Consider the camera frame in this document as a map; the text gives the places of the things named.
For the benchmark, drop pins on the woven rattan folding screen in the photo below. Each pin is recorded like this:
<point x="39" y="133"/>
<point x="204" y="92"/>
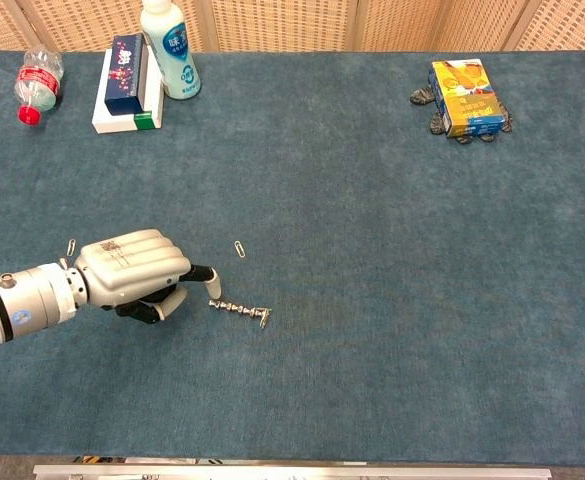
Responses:
<point x="282" y="25"/>

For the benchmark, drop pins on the dark blue printed carton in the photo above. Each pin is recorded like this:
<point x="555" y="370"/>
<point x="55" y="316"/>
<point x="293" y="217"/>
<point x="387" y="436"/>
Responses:
<point x="124" y="75"/>

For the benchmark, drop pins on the white light-blue drink bottle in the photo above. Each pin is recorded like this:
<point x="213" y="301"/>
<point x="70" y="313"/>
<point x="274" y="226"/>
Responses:
<point x="174" y="60"/>

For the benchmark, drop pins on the white flat box green corner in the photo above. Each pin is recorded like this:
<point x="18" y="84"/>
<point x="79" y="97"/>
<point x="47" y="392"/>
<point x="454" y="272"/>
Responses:
<point x="122" y="123"/>

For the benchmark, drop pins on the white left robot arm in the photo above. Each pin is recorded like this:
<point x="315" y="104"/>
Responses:
<point x="22" y="305"/>

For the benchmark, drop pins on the silver paper clip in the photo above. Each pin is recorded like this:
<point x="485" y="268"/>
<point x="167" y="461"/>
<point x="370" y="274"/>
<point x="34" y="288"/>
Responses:
<point x="266" y="312"/>
<point x="264" y="316"/>
<point x="240" y="249"/>
<point x="71" y="247"/>
<point x="263" y="321"/>

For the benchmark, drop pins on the clear plastic bottle red cap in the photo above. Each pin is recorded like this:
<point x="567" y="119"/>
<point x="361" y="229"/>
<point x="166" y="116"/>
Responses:
<point x="39" y="80"/>

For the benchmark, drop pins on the grey knitted glove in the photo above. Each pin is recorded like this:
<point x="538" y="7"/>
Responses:
<point x="422" y="95"/>

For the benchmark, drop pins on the yellow snack box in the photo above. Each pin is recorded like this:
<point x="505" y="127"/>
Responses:
<point x="467" y="95"/>

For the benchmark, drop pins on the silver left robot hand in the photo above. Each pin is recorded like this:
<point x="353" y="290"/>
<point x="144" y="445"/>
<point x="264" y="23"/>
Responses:
<point x="132" y="270"/>

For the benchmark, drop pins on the teal felt table cover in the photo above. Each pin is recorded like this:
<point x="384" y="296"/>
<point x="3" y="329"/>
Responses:
<point x="372" y="350"/>

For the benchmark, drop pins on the aluminium profile rail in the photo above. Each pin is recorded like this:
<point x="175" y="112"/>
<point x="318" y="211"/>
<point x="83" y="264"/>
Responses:
<point x="292" y="472"/>

